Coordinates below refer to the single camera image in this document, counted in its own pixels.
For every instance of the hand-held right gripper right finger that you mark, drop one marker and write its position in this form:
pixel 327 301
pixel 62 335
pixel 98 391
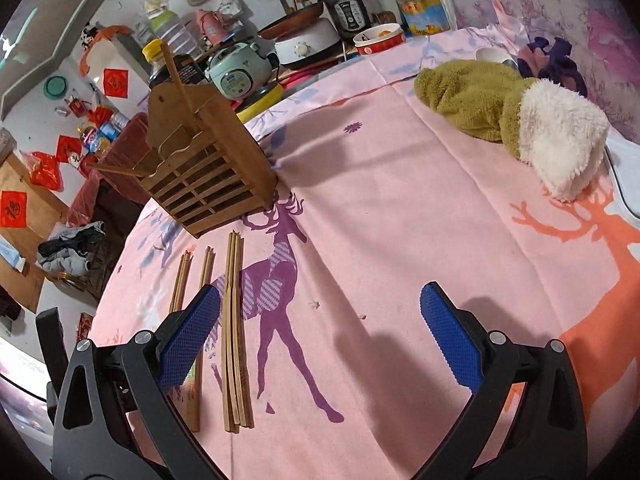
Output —
pixel 450 340

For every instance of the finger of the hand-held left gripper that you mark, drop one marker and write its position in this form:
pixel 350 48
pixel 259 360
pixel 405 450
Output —
pixel 51 345

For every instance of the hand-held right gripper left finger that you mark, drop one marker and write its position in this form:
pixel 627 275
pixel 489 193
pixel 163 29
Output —
pixel 190 340

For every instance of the row of bamboo chopsticks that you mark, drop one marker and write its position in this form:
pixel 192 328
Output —
pixel 235 310

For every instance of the wooden chopstick holder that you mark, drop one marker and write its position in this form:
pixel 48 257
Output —
pixel 210 185

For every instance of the wooden chopstick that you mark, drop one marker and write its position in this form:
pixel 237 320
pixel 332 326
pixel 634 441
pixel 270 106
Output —
pixel 172 70

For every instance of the pile of grey clothes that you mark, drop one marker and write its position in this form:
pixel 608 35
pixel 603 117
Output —
pixel 70 250

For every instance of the brown cardboard sheet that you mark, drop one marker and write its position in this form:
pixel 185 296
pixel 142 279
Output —
pixel 30 245

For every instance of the red paper decoration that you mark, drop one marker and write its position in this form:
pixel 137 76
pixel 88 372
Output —
pixel 115 81
pixel 12 208
pixel 68 149

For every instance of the pink deer print blanket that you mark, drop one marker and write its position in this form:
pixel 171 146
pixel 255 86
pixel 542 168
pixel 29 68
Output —
pixel 375 210

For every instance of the red plastic bag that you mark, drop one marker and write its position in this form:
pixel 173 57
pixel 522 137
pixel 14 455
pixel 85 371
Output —
pixel 45 170

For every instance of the olive and white plush toy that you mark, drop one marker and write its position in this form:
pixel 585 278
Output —
pixel 475 100

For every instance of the white cloth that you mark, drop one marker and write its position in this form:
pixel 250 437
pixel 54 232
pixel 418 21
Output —
pixel 627 175

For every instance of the yellow plastic item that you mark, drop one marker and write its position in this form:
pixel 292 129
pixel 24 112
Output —
pixel 265 95

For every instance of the green round lid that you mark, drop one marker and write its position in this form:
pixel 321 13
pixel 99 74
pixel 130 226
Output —
pixel 55 87

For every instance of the dark bottle with yellow cap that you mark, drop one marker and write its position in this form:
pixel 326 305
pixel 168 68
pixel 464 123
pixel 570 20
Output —
pixel 187 70

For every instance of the light green rice cooker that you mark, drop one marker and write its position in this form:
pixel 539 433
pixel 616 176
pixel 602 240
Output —
pixel 235 72

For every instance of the white cup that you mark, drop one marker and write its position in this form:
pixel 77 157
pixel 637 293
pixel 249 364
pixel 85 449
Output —
pixel 492 55

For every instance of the red and white bowl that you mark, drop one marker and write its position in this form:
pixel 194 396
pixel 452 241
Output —
pixel 380 40

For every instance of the green striped container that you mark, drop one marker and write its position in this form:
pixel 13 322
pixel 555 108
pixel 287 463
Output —
pixel 172 30

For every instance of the pink kettle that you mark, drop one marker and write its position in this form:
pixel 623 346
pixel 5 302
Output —
pixel 212 27

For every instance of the white electric cooking pot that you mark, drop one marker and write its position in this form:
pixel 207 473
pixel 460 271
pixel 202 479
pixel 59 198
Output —
pixel 305 45

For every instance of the brown frying pan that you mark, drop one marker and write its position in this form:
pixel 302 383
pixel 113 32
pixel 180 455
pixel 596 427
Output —
pixel 295 20

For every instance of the electric pressure cooker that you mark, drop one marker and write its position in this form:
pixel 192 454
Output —
pixel 357 5

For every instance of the purple floral cloth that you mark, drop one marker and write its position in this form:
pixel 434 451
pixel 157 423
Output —
pixel 575 0

